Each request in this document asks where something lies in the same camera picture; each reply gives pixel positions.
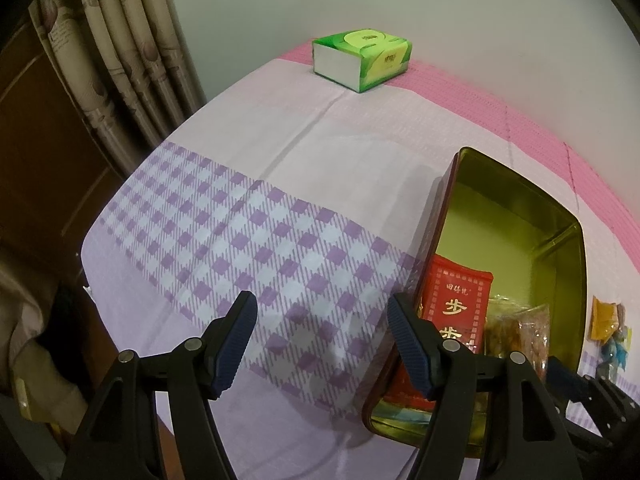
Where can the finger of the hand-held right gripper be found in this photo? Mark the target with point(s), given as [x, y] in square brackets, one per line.
[567, 377]
[587, 432]

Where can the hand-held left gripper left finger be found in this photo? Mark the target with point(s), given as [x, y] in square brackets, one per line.
[232, 352]

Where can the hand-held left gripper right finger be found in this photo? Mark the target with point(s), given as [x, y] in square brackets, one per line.
[410, 352]

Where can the blue snack packet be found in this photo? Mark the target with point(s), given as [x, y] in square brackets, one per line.
[615, 352]

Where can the red snack packet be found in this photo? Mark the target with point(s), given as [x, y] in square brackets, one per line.
[452, 305]

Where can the clear fried twists packet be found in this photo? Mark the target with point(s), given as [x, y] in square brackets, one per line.
[520, 330]

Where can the yellow snack packet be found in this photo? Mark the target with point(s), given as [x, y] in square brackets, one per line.
[602, 320]

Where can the maroon tin box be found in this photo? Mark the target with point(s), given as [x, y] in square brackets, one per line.
[500, 220]

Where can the pink and purple checked tablecloth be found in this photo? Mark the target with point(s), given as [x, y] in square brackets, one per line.
[300, 160]

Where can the beige cloth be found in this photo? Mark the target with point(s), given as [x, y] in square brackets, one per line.
[30, 320]

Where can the brown wooden cabinet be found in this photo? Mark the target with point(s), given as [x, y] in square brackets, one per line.
[40, 160]

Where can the green tissue pack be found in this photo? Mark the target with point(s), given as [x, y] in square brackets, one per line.
[370, 55]

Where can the beige patterned curtain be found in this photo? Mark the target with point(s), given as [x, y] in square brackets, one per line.
[125, 60]

